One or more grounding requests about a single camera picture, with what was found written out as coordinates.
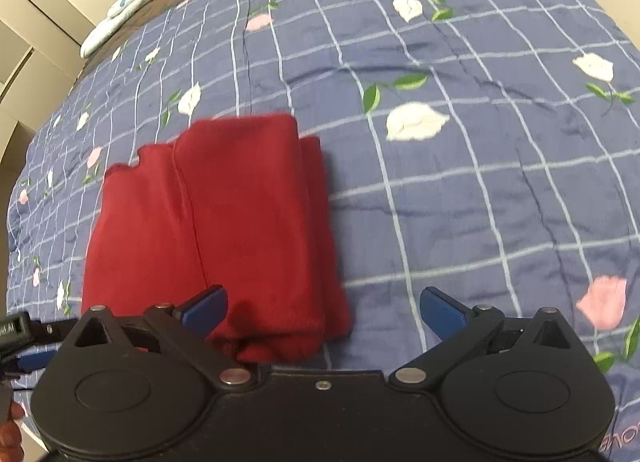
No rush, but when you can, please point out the left hand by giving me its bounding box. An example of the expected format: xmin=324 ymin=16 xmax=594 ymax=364
xmin=0 ymin=401 xmax=25 ymax=462

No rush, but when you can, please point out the red sweater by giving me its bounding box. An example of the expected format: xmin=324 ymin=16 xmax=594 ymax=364
xmin=82 ymin=114 xmax=352 ymax=364

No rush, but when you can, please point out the beige window cabinet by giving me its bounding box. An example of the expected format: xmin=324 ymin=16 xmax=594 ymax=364
xmin=1 ymin=0 xmax=93 ymax=170

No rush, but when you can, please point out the blue floral plaid quilt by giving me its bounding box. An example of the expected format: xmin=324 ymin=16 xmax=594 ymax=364
xmin=6 ymin=0 xmax=639 ymax=461

